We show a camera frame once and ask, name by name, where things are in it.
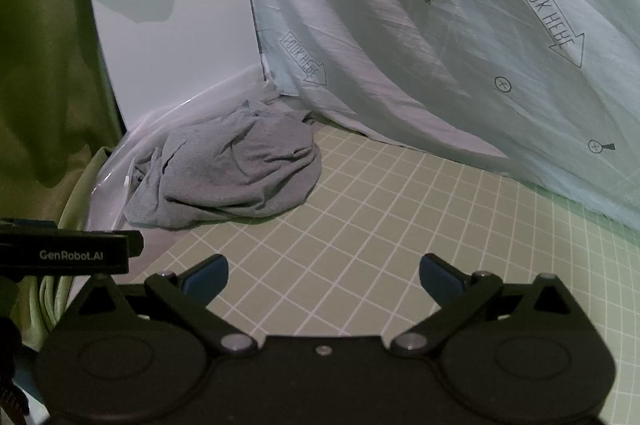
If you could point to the grey zip hoodie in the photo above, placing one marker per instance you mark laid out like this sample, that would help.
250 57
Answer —
225 165

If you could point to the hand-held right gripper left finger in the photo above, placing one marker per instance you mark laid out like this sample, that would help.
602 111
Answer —
206 279

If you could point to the light blue carrot-print blanket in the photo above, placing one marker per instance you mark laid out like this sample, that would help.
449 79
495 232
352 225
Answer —
400 55

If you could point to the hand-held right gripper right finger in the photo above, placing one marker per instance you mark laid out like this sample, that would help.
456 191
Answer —
441 277

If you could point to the green cloth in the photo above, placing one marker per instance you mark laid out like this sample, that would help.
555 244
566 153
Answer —
45 80

